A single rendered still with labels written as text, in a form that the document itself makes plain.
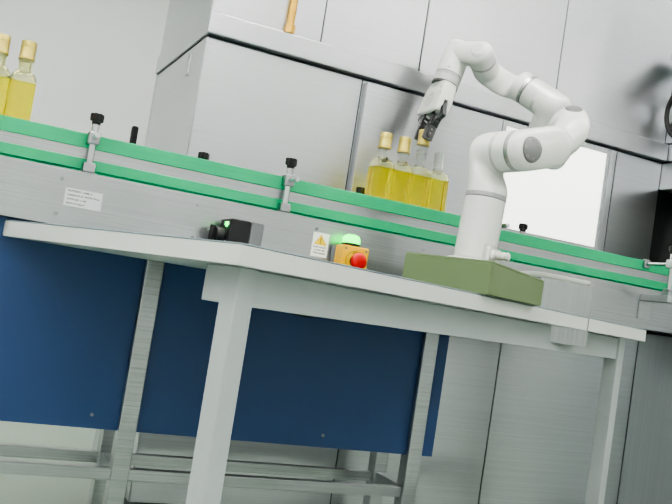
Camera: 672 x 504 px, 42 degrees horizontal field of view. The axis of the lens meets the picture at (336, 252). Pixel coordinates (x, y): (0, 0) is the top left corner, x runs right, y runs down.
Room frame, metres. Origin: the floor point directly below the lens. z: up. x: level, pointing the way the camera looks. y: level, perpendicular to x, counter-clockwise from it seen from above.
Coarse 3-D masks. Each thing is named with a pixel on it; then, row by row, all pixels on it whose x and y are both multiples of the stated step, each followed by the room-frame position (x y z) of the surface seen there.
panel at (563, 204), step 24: (576, 168) 2.74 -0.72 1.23; (600, 168) 2.78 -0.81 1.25; (528, 192) 2.67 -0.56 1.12; (552, 192) 2.71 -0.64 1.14; (576, 192) 2.75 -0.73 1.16; (600, 192) 2.79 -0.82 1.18; (504, 216) 2.64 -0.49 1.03; (528, 216) 2.68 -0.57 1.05; (552, 216) 2.72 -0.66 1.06; (576, 216) 2.75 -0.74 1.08; (576, 240) 2.76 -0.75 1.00
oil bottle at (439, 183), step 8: (432, 176) 2.36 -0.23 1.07; (440, 176) 2.37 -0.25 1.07; (432, 184) 2.36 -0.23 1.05; (440, 184) 2.37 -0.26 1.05; (448, 184) 2.38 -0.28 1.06; (432, 192) 2.36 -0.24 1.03; (440, 192) 2.37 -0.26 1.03; (432, 200) 2.36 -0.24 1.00; (440, 200) 2.37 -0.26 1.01; (432, 208) 2.36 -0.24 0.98; (440, 208) 2.37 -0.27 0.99
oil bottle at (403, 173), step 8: (400, 168) 2.32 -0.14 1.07; (408, 168) 2.33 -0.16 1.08; (400, 176) 2.32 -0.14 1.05; (408, 176) 2.33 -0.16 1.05; (392, 184) 2.32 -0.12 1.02; (400, 184) 2.32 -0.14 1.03; (408, 184) 2.33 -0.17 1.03; (392, 192) 2.31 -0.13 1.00; (400, 192) 2.32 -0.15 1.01; (408, 192) 2.33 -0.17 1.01; (392, 200) 2.31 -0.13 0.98; (400, 200) 2.32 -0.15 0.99; (408, 200) 2.33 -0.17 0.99
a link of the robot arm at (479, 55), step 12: (456, 48) 2.36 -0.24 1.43; (468, 48) 2.34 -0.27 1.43; (480, 48) 2.31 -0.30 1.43; (492, 48) 2.32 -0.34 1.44; (444, 60) 2.37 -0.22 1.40; (456, 60) 2.36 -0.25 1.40; (468, 60) 2.34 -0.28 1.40; (480, 60) 2.32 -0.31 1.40; (492, 60) 2.33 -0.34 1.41; (456, 72) 2.36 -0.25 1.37
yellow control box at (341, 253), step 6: (336, 246) 2.08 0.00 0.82; (342, 246) 2.05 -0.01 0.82; (348, 246) 2.05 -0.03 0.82; (354, 246) 2.06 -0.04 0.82; (336, 252) 2.08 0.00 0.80; (342, 252) 2.05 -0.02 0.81; (348, 252) 2.05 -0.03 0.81; (354, 252) 2.06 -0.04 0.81; (360, 252) 2.07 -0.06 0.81; (366, 252) 2.07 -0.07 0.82; (330, 258) 2.10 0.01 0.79; (336, 258) 2.07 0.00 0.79; (342, 258) 2.05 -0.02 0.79; (348, 258) 2.05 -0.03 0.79; (366, 258) 2.07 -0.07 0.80; (348, 264) 2.05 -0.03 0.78; (366, 264) 2.07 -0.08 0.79
